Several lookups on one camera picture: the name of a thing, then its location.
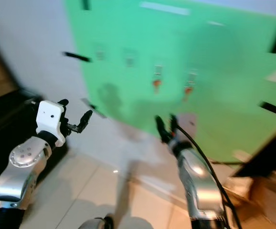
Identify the clear wall hook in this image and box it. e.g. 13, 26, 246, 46
187, 69, 199, 87
153, 63, 164, 80
94, 44, 107, 62
123, 50, 137, 67

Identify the black cabinet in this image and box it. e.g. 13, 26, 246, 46
0, 90, 43, 191

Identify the beige paper patch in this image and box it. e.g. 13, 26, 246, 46
176, 113, 199, 140

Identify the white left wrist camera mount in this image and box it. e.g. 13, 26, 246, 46
36, 100, 66, 147

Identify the brown wooden box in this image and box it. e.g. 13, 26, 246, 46
226, 124, 276, 229

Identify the green wall board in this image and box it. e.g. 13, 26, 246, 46
64, 0, 276, 164

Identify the grey robot foot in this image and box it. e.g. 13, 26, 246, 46
78, 216, 116, 229

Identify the orange key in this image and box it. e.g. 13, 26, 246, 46
184, 84, 195, 102
152, 78, 162, 94

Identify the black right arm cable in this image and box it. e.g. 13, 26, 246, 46
176, 123, 244, 229

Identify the white tape strip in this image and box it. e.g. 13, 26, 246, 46
140, 1, 187, 16

